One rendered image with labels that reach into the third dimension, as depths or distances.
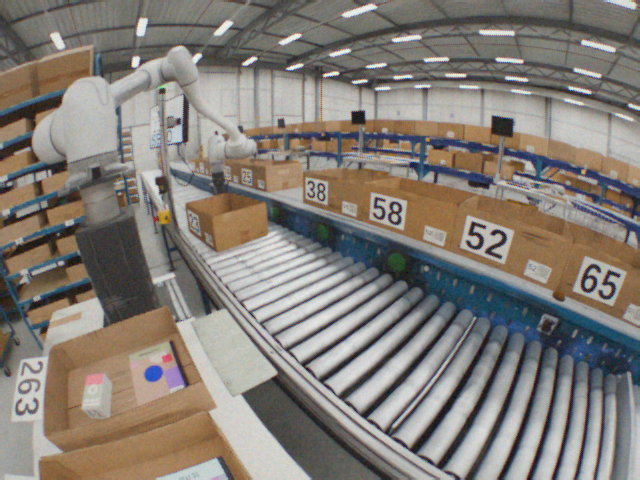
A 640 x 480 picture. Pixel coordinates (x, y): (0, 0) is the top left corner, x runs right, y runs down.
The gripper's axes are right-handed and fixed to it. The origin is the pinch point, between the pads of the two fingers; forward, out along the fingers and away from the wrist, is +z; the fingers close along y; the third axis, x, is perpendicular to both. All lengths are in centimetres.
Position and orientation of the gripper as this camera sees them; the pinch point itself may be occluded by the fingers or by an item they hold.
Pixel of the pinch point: (221, 204)
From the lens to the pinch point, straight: 157.3
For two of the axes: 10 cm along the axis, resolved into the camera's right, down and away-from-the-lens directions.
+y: -7.5, 2.6, -6.1
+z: 0.0, 9.2, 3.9
